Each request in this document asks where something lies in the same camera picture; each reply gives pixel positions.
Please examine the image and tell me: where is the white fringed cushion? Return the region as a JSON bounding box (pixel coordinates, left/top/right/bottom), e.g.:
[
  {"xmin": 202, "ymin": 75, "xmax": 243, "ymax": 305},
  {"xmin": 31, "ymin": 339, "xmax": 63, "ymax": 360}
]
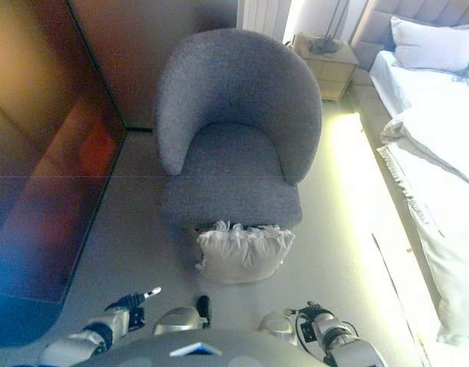
[{"xmin": 194, "ymin": 219, "xmax": 296, "ymax": 284}]

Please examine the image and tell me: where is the white bed sheet mattress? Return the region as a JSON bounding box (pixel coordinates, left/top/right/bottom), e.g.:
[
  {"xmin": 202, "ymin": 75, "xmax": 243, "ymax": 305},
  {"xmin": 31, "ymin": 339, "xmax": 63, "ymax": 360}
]
[{"xmin": 369, "ymin": 51, "xmax": 469, "ymax": 180}]

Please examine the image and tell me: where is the right silver robot leg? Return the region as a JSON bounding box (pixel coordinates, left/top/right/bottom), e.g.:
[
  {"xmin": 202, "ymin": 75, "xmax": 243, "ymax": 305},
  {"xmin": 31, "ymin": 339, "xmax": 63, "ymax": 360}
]
[{"xmin": 258, "ymin": 310, "xmax": 299, "ymax": 347}]

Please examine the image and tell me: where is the table lamp with dark stand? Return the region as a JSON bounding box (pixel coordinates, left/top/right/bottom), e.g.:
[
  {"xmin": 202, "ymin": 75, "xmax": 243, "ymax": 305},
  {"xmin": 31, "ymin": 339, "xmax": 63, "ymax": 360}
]
[{"xmin": 308, "ymin": 0, "xmax": 351, "ymax": 55}]

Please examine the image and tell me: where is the blue patterned pillow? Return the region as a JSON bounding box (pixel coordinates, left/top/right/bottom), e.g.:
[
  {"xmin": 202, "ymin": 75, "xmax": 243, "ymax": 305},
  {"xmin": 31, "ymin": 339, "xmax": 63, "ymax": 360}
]
[{"xmin": 450, "ymin": 63, "xmax": 469, "ymax": 85}]

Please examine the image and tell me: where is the white curtain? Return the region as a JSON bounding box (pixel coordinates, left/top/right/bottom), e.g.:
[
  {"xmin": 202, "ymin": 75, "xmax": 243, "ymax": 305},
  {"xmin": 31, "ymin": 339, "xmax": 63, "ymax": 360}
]
[{"xmin": 237, "ymin": 0, "xmax": 293, "ymax": 44}]

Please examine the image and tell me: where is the silver robot torso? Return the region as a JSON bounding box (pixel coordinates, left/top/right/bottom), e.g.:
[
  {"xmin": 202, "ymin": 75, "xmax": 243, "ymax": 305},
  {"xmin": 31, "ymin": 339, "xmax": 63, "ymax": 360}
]
[{"xmin": 72, "ymin": 328, "xmax": 335, "ymax": 367}]

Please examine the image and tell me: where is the beige nightstand with drawers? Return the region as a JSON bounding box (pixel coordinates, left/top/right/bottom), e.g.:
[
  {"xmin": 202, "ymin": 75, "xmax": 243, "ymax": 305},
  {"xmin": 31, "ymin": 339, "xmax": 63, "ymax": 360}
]
[{"xmin": 291, "ymin": 32, "xmax": 360, "ymax": 102}]

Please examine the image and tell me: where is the white fringed duvet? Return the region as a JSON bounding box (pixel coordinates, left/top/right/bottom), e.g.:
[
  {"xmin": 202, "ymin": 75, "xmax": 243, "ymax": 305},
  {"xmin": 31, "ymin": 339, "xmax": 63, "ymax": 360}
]
[{"xmin": 377, "ymin": 114, "xmax": 469, "ymax": 347}]

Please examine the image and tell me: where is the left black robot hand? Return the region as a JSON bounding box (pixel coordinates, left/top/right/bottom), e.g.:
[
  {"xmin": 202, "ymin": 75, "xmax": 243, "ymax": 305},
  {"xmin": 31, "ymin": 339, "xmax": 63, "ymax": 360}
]
[{"xmin": 104, "ymin": 286, "xmax": 162, "ymax": 313}]

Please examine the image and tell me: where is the beige upholstered bed frame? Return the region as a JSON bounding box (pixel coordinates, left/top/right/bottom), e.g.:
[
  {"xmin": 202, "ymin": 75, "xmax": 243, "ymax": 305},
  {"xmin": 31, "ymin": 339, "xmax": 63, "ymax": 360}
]
[{"xmin": 348, "ymin": 0, "xmax": 469, "ymax": 367}]

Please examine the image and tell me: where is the grey fabric tub armchair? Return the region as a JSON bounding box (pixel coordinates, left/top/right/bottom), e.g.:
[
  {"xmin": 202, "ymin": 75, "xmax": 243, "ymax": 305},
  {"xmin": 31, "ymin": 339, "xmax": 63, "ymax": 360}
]
[{"xmin": 154, "ymin": 28, "xmax": 322, "ymax": 232}]

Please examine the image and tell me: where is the white bed pillow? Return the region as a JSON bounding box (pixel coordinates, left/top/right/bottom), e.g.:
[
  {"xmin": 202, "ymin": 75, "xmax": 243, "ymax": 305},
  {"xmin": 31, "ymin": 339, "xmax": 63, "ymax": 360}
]
[{"xmin": 390, "ymin": 15, "xmax": 469, "ymax": 74}]

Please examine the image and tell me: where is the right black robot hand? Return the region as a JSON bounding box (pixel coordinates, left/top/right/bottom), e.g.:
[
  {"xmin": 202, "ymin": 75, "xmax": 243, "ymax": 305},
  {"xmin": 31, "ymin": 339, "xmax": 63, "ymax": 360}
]
[{"xmin": 289, "ymin": 300, "xmax": 334, "ymax": 324}]

